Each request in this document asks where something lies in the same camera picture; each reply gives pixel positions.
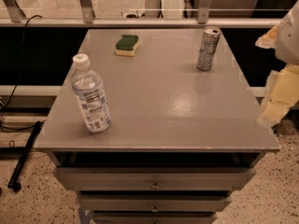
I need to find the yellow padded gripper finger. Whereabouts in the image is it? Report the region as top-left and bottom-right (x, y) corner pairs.
(257, 63), (299, 128)

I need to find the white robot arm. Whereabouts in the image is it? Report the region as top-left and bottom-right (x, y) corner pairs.
(255, 1), (299, 128)

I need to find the silver redbull can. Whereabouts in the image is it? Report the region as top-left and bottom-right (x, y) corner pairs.
(197, 26), (221, 71)

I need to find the grey metal drawer cabinet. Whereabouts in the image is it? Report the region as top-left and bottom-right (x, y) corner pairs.
(36, 29), (279, 224)

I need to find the green and yellow sponge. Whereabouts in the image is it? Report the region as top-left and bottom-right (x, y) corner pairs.
(115, 35), (139, 57)

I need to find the clear plastic water bottle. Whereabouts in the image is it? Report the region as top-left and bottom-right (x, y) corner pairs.
(71, 53), (111, 133)

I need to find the metal and glass railing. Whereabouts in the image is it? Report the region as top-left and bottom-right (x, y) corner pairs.
(0, 0), (281, 29)

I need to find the black pole on floor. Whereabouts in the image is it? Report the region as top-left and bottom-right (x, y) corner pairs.
(7, 121), (42, 192)

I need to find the black cable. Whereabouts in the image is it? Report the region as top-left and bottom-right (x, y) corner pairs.
(0, 14), (44, 133)

